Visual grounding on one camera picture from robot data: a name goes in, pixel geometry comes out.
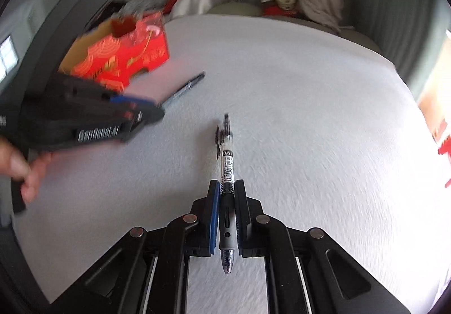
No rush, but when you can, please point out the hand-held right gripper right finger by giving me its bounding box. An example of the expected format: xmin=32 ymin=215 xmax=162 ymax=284
xmin=234 ymin=179 xmax=411 ymax=314

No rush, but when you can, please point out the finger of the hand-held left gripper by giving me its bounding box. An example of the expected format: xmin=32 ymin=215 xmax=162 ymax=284
xmin=120 ymin=107 xmax=165 ymax=126
xmin=60 ymin=75 xmax=157 ymax=108

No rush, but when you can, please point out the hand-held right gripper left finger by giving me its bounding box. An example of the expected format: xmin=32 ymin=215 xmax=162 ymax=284
xmin=46 ymin=179 xmax=221 ymax=314

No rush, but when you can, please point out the red cardboard box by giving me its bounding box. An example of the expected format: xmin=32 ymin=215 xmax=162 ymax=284
xmin=59 ymin=11 xmax=170 ymax=93

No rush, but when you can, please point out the thin black marker pen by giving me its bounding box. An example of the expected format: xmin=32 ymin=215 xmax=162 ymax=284
xmin=164 ymin=72 xmax=205 ymax=108

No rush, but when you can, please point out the black clear gel pen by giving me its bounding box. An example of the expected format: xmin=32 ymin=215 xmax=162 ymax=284
xmin=215 ymin=113 xmax=236 ymax=275

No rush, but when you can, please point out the person's left hand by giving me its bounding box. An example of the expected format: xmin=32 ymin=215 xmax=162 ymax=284
xmin=0 ymin=140 xmax=53 ymax=202

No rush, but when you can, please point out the white blanket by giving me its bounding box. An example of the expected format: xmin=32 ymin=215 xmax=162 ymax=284
xmin=171 ymin=0 xmax=226 ymax=19

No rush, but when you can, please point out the beige armchair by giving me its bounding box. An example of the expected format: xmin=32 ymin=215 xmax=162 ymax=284
xmin=208 ymin=0 xmax=383 ymax=54

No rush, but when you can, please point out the red cloth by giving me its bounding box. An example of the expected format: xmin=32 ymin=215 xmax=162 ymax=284
xmin=262 ymin=6 xmax=300 ymax=19

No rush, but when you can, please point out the red plastic chair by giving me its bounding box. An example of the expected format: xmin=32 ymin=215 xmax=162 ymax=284
xmin=437 ymin=138 xmax=451 ymax=190

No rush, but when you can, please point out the wooden board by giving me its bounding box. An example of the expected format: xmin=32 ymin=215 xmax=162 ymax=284
xmin=417 ymin=32 xmax=451 ymax=124

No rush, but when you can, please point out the green curtain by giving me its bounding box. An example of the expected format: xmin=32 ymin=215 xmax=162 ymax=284
xmin=349 ymin=0 xmax=441 ymax=96

